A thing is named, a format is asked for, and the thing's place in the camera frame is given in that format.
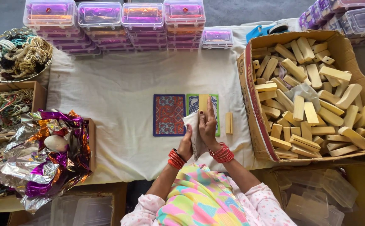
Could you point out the person's right hand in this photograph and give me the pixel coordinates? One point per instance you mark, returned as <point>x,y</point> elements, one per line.
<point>209,128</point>

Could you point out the person's left hand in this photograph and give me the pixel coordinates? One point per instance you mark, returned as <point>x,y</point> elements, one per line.
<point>185,147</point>

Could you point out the white cloth pouch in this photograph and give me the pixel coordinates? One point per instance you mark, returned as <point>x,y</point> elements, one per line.
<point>197,139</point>

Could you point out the red bangles on left wrist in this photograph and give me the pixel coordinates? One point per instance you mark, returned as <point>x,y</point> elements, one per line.
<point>176,159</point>

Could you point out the red bangles on wrist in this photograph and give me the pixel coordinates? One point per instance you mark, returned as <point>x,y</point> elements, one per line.
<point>221,153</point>
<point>176,159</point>

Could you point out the narrow pale wooden block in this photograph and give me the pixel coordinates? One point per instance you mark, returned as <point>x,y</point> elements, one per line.
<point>227,123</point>

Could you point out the red bangles on right wrist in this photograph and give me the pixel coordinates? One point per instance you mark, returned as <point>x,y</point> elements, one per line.
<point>221,153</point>

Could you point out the green bordered patterned mat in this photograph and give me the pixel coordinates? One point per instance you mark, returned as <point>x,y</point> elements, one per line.
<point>191,104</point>

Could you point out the red blue patterned mat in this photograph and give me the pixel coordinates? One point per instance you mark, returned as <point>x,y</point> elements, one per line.
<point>169,115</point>

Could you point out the large printed cardboard box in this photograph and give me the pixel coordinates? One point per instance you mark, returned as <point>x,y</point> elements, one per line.
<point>251,103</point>

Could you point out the person's colourful scarf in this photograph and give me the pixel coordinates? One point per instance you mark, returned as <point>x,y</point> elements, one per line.
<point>198,197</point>

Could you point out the white table cloth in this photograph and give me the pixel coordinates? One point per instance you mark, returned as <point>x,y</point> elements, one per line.
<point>113,84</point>

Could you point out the person's pink white shirt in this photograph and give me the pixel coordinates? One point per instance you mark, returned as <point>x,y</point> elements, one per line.
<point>267,207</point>

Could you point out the grey cloth scrap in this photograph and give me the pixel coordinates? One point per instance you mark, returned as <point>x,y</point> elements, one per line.
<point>305,92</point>

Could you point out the pile of pale wooden blocks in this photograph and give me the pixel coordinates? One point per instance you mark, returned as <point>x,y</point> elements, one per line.
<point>314,119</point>

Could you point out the blue tape dispenser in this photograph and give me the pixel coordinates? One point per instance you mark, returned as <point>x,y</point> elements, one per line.
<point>261,31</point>

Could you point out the cardboard box of clear containers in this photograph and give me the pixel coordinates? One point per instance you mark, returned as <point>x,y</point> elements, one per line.
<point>85,207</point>

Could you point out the stacks of purple foil boxes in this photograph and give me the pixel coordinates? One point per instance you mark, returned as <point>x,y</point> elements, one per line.
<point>141,22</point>

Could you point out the white egg shaped object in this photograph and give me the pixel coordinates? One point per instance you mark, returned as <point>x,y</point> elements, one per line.
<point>56,143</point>

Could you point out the brown carton of plastic boxes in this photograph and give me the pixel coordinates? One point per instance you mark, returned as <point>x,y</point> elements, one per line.
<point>320,194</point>

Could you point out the heap of shiny foil sheets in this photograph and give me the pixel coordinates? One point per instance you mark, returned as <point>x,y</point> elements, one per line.
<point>44,169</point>

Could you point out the heap of clear lidded boxes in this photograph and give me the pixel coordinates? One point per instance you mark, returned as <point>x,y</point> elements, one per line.
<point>352,18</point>

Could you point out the silver tray of bead jewellery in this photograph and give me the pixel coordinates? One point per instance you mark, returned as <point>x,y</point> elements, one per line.
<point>20,55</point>

